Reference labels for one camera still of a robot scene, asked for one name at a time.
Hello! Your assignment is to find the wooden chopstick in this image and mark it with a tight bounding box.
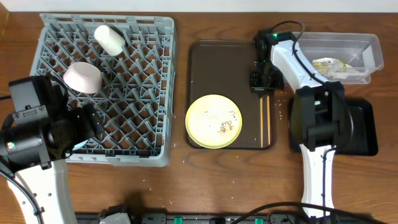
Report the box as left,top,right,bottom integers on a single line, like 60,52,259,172
266,95,271,145
260,98,264,148

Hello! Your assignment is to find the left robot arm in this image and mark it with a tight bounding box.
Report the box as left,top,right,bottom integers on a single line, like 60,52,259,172
1,75,104,223

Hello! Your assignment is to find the dark brown serving tray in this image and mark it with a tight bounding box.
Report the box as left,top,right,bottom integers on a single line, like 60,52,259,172
187,40,277,150

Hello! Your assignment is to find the black plastic tray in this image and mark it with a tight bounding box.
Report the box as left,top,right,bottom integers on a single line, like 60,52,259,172
289,95,379,156

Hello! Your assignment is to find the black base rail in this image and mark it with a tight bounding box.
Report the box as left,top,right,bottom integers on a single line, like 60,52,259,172
74,212,386,224

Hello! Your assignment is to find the light blue saucer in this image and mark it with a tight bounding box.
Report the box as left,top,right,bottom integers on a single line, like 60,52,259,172
72,140,88,152

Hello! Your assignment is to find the grey plastic dishwasher rack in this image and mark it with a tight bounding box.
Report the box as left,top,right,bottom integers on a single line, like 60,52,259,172
30,14,178,167

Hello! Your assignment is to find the clear plastic waste bin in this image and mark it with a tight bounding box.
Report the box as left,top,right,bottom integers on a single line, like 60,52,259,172
297,32,384,85

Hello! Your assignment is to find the white cup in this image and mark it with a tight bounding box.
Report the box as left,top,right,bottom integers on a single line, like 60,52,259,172
94,25,126,56

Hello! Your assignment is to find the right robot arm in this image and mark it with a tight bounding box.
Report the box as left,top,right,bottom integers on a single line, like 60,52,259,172
249,29,354,218

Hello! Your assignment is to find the white paper napkin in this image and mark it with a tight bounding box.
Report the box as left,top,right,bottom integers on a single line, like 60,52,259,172
315,58,366,80

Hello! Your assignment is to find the yellow plate with leftovers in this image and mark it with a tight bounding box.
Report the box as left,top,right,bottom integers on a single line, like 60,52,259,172
185,95,243,149

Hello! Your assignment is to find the green yellow snack wrapper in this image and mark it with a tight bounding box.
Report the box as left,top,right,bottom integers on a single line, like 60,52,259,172
312,59,346,70

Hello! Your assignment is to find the pink bowl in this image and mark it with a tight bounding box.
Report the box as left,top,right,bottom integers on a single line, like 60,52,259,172
63,62,102,94

